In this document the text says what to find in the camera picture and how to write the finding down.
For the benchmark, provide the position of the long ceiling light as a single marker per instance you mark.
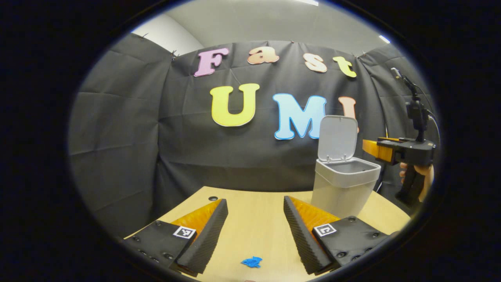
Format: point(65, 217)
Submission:
point(309, 2)

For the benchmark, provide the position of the white desktop garbage bin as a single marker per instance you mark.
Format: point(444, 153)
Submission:
point(344, 188)

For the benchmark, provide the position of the small ceiling light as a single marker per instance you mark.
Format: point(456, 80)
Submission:
point(384, 39)

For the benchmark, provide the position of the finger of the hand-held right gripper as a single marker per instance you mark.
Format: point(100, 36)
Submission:
point(375, 150)

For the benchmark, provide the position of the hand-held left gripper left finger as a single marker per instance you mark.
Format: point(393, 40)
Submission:
point(205, 243)

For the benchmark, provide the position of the black backdrop cloth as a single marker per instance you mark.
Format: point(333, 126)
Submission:
point(129, 137)

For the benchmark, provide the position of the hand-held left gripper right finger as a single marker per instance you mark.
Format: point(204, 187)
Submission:
point(303, 243)

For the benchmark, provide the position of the blue paper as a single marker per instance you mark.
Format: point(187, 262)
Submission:
point(251, 262)

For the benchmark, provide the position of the wooden desktop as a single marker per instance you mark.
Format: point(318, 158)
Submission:
point(254, 223)

